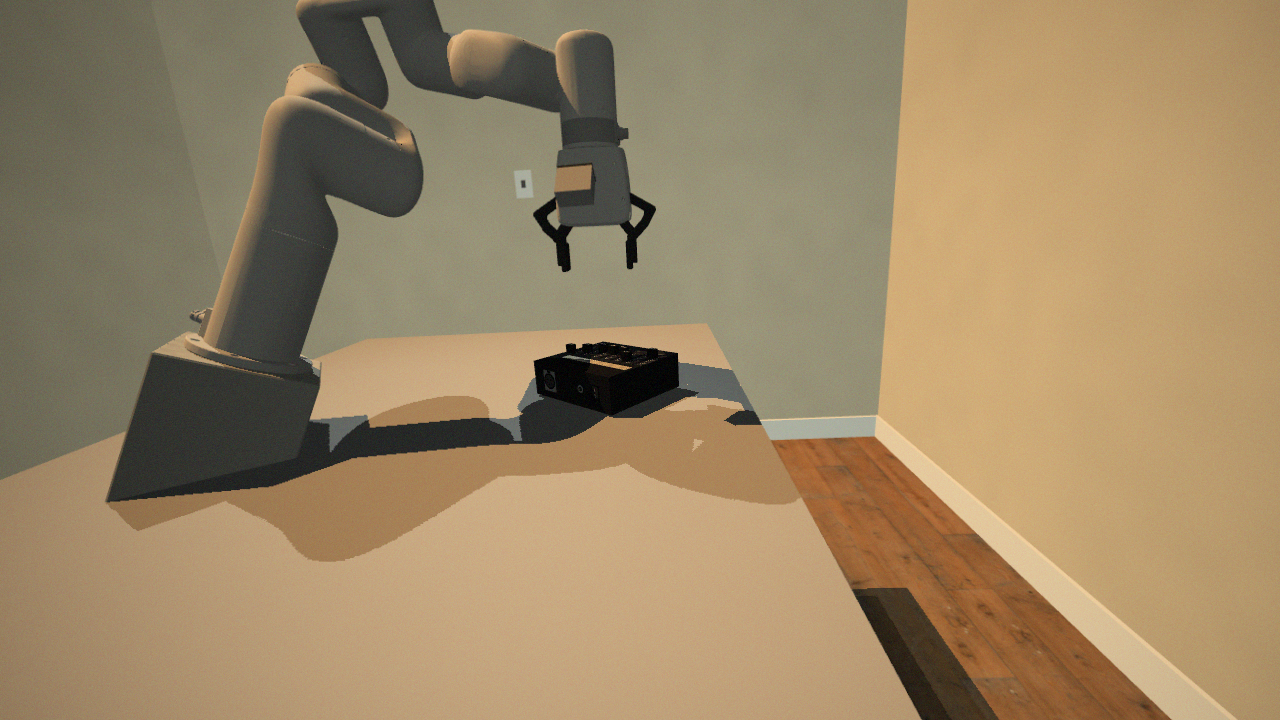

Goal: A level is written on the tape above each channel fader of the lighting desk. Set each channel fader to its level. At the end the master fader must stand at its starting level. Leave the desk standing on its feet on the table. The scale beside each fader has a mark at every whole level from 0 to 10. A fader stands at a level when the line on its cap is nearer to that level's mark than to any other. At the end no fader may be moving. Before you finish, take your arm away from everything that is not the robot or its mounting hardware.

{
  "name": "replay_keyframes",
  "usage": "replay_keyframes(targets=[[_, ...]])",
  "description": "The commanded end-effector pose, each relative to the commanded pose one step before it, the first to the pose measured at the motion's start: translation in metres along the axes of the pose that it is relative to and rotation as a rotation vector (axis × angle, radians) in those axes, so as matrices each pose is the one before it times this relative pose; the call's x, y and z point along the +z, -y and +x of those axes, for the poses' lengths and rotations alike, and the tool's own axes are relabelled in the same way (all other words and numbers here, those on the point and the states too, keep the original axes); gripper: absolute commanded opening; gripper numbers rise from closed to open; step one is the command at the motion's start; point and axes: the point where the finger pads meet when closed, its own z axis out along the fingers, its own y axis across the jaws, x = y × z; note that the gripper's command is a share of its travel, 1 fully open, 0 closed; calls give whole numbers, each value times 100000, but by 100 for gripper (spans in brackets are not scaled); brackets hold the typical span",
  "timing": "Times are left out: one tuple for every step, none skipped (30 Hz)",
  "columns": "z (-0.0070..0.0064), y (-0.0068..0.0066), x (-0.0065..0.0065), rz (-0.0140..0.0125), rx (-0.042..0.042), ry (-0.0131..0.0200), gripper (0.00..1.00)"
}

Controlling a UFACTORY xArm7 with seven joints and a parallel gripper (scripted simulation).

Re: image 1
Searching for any black lighting desk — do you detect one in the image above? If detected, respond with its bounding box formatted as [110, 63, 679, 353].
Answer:
[534, 341, 678, 416]

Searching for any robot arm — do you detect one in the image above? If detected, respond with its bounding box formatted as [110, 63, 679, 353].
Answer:
[183, 0, 628, 374]

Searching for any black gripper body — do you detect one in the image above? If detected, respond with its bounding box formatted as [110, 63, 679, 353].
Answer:
[556, 141, 632, 227]

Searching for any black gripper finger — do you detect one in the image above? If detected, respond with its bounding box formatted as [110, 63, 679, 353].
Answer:
[620, 193, 657, 269]
[532, 197, 573, 272]

